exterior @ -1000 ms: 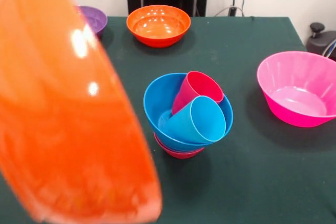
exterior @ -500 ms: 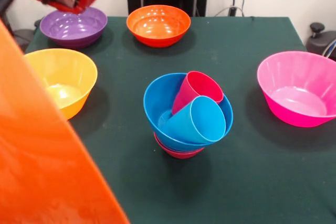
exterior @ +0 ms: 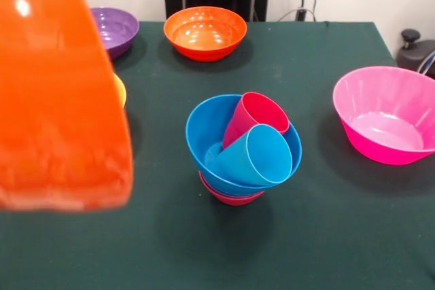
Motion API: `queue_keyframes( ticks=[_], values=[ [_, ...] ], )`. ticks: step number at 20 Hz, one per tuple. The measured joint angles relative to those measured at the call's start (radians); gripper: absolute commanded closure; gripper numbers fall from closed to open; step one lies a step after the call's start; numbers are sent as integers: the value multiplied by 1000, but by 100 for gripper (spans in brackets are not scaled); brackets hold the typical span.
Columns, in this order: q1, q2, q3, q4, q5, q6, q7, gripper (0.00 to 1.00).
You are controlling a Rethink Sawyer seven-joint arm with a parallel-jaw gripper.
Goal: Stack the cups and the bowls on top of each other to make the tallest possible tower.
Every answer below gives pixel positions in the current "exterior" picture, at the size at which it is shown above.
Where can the opaque blue plastic bowl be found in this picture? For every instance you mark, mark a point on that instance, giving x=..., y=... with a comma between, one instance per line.
x=198, y=133

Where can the red plastic cup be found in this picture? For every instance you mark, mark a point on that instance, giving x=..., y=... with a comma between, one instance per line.
x=261, y=110

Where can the blue plastic cup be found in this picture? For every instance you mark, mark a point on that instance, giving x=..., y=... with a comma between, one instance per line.
x=268, y=154

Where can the small red plastic bowl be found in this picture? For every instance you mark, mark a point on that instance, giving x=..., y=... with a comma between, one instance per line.
x=234, y=201

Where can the orange plastic bowl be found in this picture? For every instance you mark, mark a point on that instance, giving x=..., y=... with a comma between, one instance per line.
x=187, y=47
x=61, y=100

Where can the large pink plastic bowl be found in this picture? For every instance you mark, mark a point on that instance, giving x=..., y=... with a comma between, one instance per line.
x=380, y=100

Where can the large yellow-orange plastic bowl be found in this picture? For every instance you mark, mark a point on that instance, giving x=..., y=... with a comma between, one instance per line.
x=120, y=91

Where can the purple plastic bowl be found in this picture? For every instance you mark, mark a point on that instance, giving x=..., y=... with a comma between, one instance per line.
x=119, y=32

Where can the black power adapter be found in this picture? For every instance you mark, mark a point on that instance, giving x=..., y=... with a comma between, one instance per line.
x=300, y=14

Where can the dark green tablecloth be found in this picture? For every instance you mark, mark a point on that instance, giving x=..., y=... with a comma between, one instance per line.
x=340, y=235

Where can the black round equipment with knob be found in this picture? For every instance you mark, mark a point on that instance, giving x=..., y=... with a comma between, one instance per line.
x=413, y=55

